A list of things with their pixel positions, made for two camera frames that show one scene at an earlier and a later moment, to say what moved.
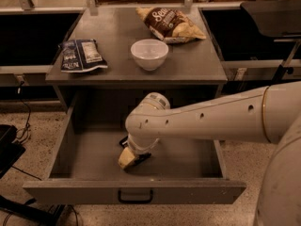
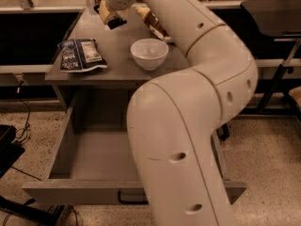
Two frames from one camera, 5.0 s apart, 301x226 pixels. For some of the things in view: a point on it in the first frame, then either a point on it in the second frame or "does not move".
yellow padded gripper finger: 126,157 -> 103,11
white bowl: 150,54 does not move
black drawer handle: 134,201 does not move
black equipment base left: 9,153 does not move
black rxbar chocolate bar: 138,158 -> 116,22
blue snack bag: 81,56 does not move
